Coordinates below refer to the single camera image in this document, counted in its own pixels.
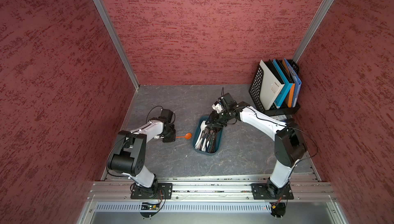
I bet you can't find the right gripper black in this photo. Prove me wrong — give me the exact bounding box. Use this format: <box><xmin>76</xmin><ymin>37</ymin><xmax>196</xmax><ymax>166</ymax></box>
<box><xmin>205</xmin><ymin>107</ymin><xmax>233</xmax><ymax>127</ymax></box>

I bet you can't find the purple iridescent spoon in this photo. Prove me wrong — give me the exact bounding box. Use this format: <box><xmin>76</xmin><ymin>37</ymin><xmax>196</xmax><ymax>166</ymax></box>
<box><xmin>210</xmin><ymin>128</ymin><xmax>221</xmax><ymax>153</ymax></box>

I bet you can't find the teal plastic storage box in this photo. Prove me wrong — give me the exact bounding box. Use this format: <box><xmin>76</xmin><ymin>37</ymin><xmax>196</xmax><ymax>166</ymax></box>
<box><xmin>192</xmin><ymin>115</ymin><xmax>223</xmax><ymax>155</ymax></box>

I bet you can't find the orange handled spoon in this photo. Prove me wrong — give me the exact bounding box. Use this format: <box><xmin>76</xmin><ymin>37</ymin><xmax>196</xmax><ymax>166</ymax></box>
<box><xmin>176</xmin><ymin>133</ymin><xmax>192</xmax><ymax>139</ymax></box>

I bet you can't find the white plastic spoon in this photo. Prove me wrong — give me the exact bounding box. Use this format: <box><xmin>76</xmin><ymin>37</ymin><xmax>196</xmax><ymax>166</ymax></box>
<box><xmin>195</xmin><ymin>120</ymin><xmax>207</xmax><ymax>149</ymax></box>

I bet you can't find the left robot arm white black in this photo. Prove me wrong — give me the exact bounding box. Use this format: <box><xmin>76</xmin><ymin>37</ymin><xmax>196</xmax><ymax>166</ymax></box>
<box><xmin>107</xmin><ymin>118</ymin><xmax>176</xmax><ymax>188</ymax></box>

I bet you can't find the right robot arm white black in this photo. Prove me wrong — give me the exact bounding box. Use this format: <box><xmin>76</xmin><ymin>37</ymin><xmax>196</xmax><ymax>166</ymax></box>
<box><xmin>206</xmin><ymin>102</ymin><xmax>307</xmax><ymax>191</ymax></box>

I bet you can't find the black mesh file rack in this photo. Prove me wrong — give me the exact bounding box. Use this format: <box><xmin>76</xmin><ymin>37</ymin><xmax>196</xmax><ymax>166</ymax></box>
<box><xmin>249</xmin><ymin>59</ymin><xmax>302</xmax><ymax>116</ymax></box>

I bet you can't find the white folder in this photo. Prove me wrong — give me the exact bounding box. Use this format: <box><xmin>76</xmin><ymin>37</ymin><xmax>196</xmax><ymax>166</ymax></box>
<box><xmin>259</xmin><ymin>61</ymin><xmax>283</xmax><ymax>110</ymax></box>

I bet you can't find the teal folder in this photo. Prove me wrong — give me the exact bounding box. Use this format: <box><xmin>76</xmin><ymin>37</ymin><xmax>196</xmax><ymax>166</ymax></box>
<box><xmin>273</xmin><ymin>59</ymin><xmax>291</xmax><ymax>108</ymax></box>

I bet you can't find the orange folder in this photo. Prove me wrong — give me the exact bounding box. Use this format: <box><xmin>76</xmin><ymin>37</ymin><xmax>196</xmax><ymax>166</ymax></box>
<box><xmin>282</xmin><ymin>58</ymin><xmax>295</xmax><ymax>108</ymax></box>

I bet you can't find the blue folder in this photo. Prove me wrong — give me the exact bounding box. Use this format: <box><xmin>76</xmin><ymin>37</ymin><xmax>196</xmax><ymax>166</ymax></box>
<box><xmin>284</xmin><ymin>59</ymin><xmax>302</xmax><ymax>108</ymax></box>

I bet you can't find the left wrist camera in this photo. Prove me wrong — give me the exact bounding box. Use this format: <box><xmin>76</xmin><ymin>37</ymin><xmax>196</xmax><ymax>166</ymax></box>
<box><xmin>159</xmin><ymin>109</ymin><xmax>175</xmax><ymax>123</ymax></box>

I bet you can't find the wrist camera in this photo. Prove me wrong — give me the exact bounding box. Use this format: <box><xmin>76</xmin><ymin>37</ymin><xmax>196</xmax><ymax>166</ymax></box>
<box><xmin>212</xmin><ymin>93</ymin><xmax>237</xmax><ymax>113</ymax></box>
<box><xmin>159</xmin><ymin>109</ymin><xmax>175</xmax><ymax>123</ymax></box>

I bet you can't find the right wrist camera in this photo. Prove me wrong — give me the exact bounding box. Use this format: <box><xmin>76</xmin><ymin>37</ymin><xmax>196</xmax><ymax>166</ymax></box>
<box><xmin>212</xmin><ymin>93</ymin><xmax>237</xmax><ymax>113</ymax></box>

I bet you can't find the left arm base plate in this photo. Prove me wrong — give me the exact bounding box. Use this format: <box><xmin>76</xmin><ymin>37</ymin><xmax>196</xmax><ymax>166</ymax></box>
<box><xmin>130</xmin><ymin>183</ymin><xmax>173</xmax><ymax>200</ymax></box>

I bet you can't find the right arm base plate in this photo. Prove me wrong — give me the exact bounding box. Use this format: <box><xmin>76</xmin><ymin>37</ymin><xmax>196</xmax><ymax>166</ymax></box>
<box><xmin>251</xmin><ymin>183</ymin><xmax>294</xmax><ymax>201</ymax></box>

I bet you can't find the aluminium front rail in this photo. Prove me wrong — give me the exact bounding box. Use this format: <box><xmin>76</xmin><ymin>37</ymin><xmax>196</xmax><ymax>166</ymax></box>
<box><xmin>87</xmin><ymin>180</ymin><xmax>338</xmax><ymax>202</ymax></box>

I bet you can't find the perforated cable tray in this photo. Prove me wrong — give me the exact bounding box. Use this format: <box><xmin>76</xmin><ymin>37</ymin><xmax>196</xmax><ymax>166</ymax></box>
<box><xmin>94</xmin><ymin>201</ymin><xmax>271</xmax><ymax>213</ymax></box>

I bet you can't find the left corner aluminium post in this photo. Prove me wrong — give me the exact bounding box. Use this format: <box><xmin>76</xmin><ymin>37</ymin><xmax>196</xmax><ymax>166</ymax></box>
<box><xmin>93</xmin><ymin>0</ymin><xmax>140</xmax><ymax>91</ymax></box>

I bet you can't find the corner aluminium post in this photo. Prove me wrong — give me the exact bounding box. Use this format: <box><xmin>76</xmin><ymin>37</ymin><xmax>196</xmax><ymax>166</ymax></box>
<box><xmin>292</xmin><ymin>0</ymin><xmax>334</xmax><ymax>63</ymax></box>
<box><xmin>93</xmin><ymin>0</ymin><xmax>140</xmax><ymax>91</ymax></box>

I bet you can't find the right corner aluminium post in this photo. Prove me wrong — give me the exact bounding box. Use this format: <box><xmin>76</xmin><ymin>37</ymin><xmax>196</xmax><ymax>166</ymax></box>
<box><xmin>292</xmin><ymin>0</ymin><xmax>334</xmax><ymax>63</ymax></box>

